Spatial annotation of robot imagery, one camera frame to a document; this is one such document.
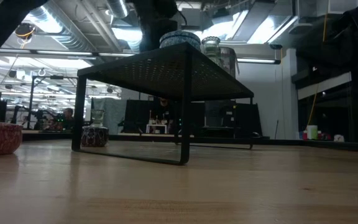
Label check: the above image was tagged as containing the black aluminium rig frame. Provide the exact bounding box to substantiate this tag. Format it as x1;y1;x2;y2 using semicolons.
22;129;358;153

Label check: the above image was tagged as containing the black background frame stand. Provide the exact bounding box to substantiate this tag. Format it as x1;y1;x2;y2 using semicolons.
26;75;80;130

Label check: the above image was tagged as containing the silver round ventilation duct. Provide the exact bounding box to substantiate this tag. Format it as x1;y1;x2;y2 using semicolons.
106;0;130;19

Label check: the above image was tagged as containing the black cabinet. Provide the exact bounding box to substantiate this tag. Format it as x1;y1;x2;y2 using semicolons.
203;100;263;138

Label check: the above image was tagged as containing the white cylindrical container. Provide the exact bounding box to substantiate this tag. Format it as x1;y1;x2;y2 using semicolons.
306;124;319;140

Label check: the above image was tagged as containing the long ceiling tube light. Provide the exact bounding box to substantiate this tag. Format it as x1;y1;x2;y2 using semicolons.
236;57;282;65
0;49;136;58

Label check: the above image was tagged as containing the black perforated metal shelf riser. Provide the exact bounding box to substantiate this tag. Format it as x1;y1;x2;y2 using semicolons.
71;42;255;166

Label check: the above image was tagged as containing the grey ceiling box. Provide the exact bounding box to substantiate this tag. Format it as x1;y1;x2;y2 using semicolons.
181;7;202;27

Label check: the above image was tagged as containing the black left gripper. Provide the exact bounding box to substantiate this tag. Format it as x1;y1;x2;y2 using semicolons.
132;0;185;53

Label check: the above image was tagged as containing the yellow cable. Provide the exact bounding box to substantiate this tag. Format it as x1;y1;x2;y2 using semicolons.
305;0;329;128

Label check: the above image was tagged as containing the dark blue red patterned tin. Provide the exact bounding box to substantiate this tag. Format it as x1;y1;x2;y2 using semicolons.
81;126;109;148

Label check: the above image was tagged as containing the clear glass candlestick holder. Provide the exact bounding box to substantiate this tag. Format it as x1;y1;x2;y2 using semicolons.
201;36;223;68
90;109;106;128

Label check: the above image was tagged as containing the person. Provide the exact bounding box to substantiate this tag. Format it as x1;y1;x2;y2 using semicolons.
61;107;75;130

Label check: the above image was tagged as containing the grey cloth cover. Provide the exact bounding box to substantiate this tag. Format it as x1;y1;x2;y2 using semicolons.
91;98;127;134

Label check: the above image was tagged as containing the light blue patterned candle tin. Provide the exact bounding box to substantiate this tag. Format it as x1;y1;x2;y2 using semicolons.
159;30;201;51

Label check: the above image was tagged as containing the small white table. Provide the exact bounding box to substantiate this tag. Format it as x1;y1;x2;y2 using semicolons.
145;123;168;134

